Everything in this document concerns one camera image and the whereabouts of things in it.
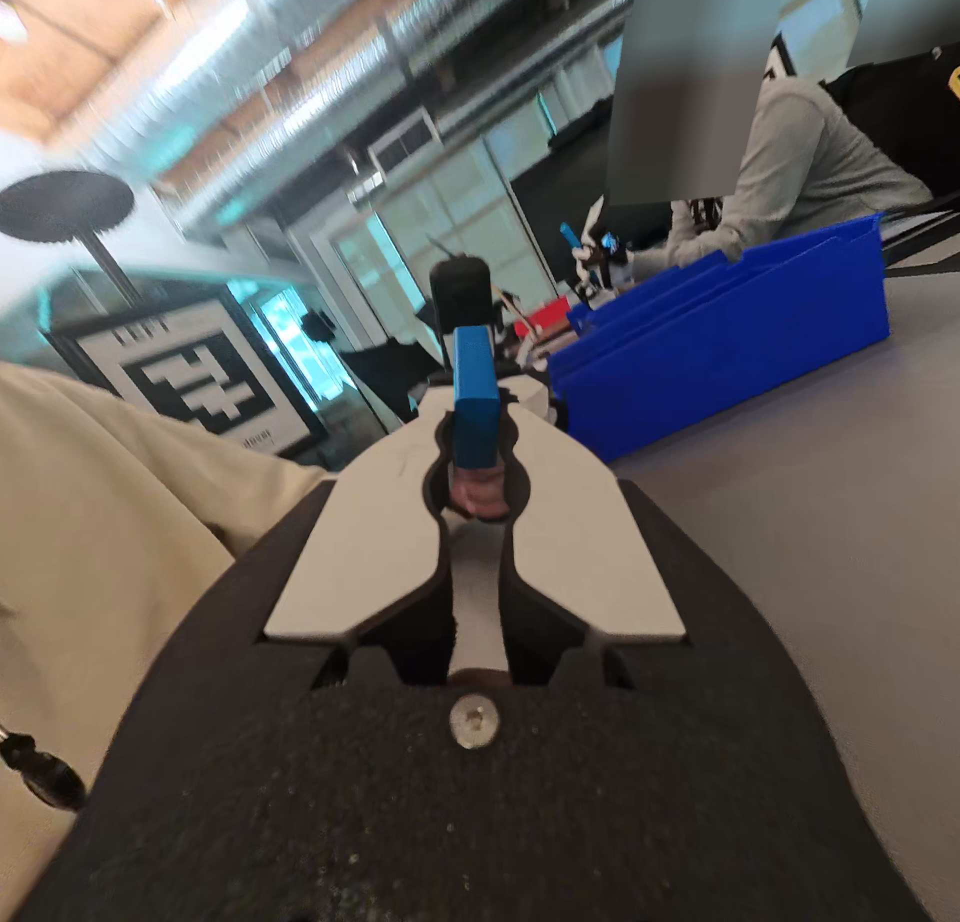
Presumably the white air vent grille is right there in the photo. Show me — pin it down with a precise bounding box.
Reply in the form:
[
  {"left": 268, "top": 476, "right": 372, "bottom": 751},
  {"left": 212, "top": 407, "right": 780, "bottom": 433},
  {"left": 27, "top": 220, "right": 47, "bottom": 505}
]
[{"left": 366, "top": 106, "right": 444, "bottom": 178}]

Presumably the blue storage bin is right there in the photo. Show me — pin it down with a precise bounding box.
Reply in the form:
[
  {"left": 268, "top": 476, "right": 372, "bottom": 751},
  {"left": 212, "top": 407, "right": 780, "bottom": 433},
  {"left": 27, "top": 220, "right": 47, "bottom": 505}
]
[{"left": 546, "top": 213, "right": 894, "bottom": 464}]

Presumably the red storage bin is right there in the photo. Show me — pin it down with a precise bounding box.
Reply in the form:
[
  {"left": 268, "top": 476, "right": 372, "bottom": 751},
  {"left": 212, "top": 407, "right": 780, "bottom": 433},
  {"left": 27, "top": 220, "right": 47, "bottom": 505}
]
[{"left": 513, "top": 297, "right": 573, "bottom": 337}]

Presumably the black white marker board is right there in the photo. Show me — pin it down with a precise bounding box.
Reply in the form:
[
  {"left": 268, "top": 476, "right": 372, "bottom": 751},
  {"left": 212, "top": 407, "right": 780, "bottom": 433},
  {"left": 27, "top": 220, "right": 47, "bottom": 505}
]
[{"left": 43, "top": 290, "right": 329, "bottom": 460}]

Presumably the blue rectangular block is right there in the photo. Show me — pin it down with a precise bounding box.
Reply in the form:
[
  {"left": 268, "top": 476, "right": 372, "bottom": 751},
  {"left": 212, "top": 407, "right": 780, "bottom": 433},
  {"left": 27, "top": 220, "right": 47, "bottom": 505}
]
[{"left": 452, "top": 324, "right": 502, "bottom": 469}]

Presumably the black round disc stand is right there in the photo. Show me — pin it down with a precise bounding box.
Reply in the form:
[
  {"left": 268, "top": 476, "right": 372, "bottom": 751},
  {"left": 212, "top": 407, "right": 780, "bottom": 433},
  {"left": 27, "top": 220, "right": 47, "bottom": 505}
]
[{"left": 0, "top": 170, "right": 144, "bottom": 304}]

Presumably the person's left hand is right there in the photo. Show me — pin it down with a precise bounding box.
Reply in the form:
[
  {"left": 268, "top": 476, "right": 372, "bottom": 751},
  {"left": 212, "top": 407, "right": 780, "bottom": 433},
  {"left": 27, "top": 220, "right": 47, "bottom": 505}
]
[{"left": 448, "top": 464, "right": 513, "bottom": 523}]

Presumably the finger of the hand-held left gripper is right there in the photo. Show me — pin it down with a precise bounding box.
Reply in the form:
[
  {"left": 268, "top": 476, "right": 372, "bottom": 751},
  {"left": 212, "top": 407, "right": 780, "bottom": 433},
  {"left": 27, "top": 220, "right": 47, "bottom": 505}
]
[
  {"left": 496, "top": 376, "right": 561, "bottom": 427},
  {"left": 408, "top": 384, "right": 456, "bottom": 422}
]

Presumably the person's cream hoodie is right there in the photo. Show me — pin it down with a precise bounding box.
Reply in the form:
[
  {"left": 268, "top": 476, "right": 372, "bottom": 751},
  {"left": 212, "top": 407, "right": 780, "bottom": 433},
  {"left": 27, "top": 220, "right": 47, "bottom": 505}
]
[{"left": 0, "top": 532, "right": 237, "bottom": 908}]

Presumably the large black screen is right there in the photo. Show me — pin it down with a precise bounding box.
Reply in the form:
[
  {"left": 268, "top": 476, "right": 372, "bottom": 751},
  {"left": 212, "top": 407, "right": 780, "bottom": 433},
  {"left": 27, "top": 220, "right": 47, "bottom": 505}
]
[{"left": 508, "top": 100, "right": 676, "bottom": 293}]

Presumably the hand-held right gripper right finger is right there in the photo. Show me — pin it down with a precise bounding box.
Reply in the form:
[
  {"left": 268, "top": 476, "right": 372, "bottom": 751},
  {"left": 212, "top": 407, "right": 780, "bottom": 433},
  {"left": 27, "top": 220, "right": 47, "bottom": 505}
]
[{"left": 498, "top": 402, "right": 687, "bottom": 646}]

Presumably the wide silver ventilation duct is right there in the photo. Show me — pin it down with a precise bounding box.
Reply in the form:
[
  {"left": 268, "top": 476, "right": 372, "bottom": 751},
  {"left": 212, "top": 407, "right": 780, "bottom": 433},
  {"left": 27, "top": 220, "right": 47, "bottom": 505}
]
[{"left": 75, "top": 0, "right": 421, "bottom": 166}]

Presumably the grey desk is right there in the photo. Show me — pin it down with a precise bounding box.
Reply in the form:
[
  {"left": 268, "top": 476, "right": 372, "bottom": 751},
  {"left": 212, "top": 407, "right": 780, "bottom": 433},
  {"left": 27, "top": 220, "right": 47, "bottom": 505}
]
[{"left": 600, "top": 262, "right": 960, "bottom": 922}]

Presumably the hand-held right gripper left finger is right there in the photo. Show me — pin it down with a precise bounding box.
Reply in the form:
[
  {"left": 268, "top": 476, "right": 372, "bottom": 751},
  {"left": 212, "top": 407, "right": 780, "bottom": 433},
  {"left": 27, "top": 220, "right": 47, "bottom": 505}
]
[{"left": 262, "top": 409, "right": 459, "bottom": 646}]

